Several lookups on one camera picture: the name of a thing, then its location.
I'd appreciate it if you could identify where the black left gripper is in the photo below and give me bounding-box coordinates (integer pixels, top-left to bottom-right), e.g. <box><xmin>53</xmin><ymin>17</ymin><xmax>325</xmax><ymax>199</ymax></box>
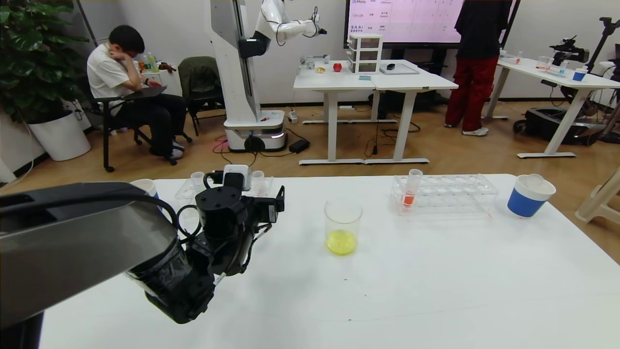
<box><xmin>253</xmin><ymin>185</ymin><xmax>285</xmax><ymax>223</ymax></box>

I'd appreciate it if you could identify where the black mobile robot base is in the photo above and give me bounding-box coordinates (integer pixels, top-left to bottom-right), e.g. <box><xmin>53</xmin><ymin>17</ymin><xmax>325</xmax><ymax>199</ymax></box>
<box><xmin>513</xmin><ymin>107</ymin><xmax>608</xmax><ymax>146</ymax></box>

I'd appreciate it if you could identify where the clear glass beaker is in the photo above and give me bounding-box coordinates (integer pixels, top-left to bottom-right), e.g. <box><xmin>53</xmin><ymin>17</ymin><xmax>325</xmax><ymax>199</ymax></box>
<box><xmin>324</xmin><ymin>198</ymin><xmax>364</xmax><ymax>256</ymax></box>

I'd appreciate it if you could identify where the clear acrylic test tube rack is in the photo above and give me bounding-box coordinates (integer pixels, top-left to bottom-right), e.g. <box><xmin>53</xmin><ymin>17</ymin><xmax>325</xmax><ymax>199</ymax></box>
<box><xmin>174</xmin><ymin>176</ymin><xmax>277</xmax><ymax>219</ymax></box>
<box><xmin>390</xmin><ymin>174</ymin><xmax>499</xmax><ymax>216</ymax></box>

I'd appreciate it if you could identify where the white standing desk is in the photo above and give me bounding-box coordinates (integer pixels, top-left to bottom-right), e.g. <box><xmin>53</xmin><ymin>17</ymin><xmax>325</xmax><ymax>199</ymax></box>
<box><xmin>293</xmin><ymin>60</ymin><xmax>383</xmax><ymax>166</ymax></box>
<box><xmin>364</xmin><ymin>60</ymin><xmax>460</xmax><ymax>165</ymax></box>

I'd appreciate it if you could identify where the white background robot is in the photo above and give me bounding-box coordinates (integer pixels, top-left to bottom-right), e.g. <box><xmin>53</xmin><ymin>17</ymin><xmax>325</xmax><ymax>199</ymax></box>
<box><xmin>208</xmin><ymin>0</ymin><xmax>328</xmax><ymax>153</ymax></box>

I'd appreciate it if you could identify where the blue paper cup white rim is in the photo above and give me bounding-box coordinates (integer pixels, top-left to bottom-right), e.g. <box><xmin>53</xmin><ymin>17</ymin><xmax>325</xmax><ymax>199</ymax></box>
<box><xmin>507</xmin><ymin>174</ymin><xmax>557</xmax><ymax>219</ymax></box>
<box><xmin>130</xmin><ymin>178</ymin><xmax>163</xmax><ymax>214</ymax></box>

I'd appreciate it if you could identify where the chair with green jacket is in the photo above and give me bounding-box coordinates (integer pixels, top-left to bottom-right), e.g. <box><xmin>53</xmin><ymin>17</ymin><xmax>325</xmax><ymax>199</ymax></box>
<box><xmin>177</xmin><ymin>56</ymin><xmax>226</xmax><ymax>136</ymax></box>

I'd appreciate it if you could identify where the white drawer organizer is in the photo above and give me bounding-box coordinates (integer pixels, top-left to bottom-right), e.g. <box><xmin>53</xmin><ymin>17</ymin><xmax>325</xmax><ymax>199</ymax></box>
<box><xmin>347</xmin><ymin>33</ymin><xmax>384</xmax><ymax>75</ymax></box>

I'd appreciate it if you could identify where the dark laptop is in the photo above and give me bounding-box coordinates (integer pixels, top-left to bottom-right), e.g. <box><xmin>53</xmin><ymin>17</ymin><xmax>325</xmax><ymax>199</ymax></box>
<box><xmin>120</xmin><ymin>85</ymin><xmax>169</xmax><ymax>101</ymax></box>

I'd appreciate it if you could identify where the black screen stand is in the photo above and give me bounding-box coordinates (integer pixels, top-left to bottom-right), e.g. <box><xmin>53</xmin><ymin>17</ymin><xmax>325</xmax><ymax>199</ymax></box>
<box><xmin>369</xmin><ymin>48</ymin><xmax>458</xmax><ymax>119</ymax></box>

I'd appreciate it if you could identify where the grey flat tray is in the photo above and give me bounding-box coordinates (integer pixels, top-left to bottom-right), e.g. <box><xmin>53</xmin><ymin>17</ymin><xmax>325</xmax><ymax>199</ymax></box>
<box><xmin>379</xmin><ymin>63</ymin><xmax>420</xmax><ymax>76</ymax></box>

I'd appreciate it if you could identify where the black office chair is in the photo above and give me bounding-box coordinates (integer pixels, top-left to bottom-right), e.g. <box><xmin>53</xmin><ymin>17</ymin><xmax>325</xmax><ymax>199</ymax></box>
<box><xmin>89</xmin><ymin>85</ymin><xmax>178</xmax><ymax>173</ymax></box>

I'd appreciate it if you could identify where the seated person in white shirt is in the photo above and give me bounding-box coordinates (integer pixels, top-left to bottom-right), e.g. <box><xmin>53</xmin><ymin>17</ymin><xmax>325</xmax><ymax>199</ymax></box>
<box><xmin>87</xmin><ymin>25</ymin><xmax>194</xmax><ymax>161</ymax></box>

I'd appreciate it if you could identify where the large display screen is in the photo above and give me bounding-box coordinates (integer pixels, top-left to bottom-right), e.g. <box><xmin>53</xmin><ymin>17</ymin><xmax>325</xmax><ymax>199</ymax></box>
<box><xmin>343</xmin><ymin>0</ymin><xmax>522</xmax><ymax>50</ymax></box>

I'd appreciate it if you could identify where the white planter pot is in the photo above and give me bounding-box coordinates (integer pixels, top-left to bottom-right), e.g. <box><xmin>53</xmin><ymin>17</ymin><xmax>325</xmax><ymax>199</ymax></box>
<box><xmin>27</xmin><ymin>110</ymin><xmax>92</xmax><ymax>162</ymax></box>

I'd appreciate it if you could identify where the standing person in red trousers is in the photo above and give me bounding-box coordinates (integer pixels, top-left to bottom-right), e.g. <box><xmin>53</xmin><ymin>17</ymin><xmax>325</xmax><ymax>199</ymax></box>
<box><xmin>444</xmin><ymin>0</ymin><xmax>514</xmax><ymax>137</ymax></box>

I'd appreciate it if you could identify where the large green potted plant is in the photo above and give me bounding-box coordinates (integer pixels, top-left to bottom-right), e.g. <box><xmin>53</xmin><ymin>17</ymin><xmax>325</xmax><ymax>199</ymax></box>
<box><xmin>0</xmin><ymin>0</ymin><xmax>93</xmax><ymax>124</ymax></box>

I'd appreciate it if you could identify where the long white desk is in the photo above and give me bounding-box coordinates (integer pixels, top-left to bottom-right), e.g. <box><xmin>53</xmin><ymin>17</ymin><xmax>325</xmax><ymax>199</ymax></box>
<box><xmin>482</xmin><ymin>57</ymin><xmax>620</xmax><ymax>159</ymax></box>

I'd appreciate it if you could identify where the beige plastic stool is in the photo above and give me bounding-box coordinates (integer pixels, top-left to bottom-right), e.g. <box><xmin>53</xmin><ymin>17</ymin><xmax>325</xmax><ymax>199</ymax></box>
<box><xmin>574</xmin><ymin>167</ymin><xmax>620</xmax><ymax>226</ymax></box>

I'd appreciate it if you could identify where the black tripod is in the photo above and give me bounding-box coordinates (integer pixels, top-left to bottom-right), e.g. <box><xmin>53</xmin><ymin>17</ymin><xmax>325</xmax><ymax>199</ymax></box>
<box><xmin>589</xmin><ymin>17</ymin><xmax>620</xmax><ymax>61</ymax></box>

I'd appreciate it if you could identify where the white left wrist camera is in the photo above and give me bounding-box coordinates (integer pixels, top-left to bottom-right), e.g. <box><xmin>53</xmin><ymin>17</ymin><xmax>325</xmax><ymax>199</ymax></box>
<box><xmin>222</xmin><ymin>164</ymin><xmax>253</xmax><ymax>191</ymax></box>

